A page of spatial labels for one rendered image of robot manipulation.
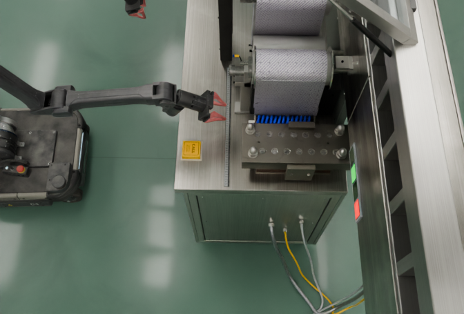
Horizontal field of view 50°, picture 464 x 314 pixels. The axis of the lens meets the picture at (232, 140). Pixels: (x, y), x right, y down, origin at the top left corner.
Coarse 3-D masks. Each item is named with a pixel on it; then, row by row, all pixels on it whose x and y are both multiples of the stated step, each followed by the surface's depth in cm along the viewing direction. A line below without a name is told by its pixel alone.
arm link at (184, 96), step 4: (176, 92) 178; (180, 92) 175; (184, 92) 176; (188, 92) 177; (176, 96) 176; (180, 96) 174; (184, 96) 175; (188, 96) 176; (192, 96) 177; (176, 100) 176; (180, 100) 175; (184, 100) 175; (188, 100) 176; (192, 100) 176; (176, 104) 176; (180, 104) 176; (184, 104) 176; (188, 104) 177
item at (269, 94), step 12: (264, 84) 168; (276, 84) 168; (288, 84) 168; (300, 84) 168; (312, 84) 168; (324, 84) 168; (264, 96) 175; (276, 96) 175; (288, 96) 175; (300, 96) 175; (312, 96) 175; (312, 108) 183
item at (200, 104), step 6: (210, 90) 182; (198, 96) 179; (204, 96) 182; (192, 102) 177; (198, 102) 178; (204, 102) 179; (192, 108) 178; (198, 108) 179; (204, 108) 179; (198, 114) 183; (204, 114) 178
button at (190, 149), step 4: (184, 144) 194; (188, 144) 194; (192, 144) 194; (196, 144) 194; (200, 144) 194; (184, 148) 193; (188, 148) 193; (192, 148) 193; (196, 148) 193; (200, 148) 194; (184, 152) 192; (188, 152) 192; (192, 152) 192; (196, 152) 192; (200, 152) 194; (184, 156) 191; (188, 156) 191; (192, 156) 191; (196, 156) 191
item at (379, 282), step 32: (352, 32) 168; (448, 64) 148; (352, 96) 166; (448, 96) 143; (352, 128) 165; (448, 128) 139; (448, 160) 134; (384, 192) 130; (384, 224) 129; (384, 256) 128; (384, 288) 128
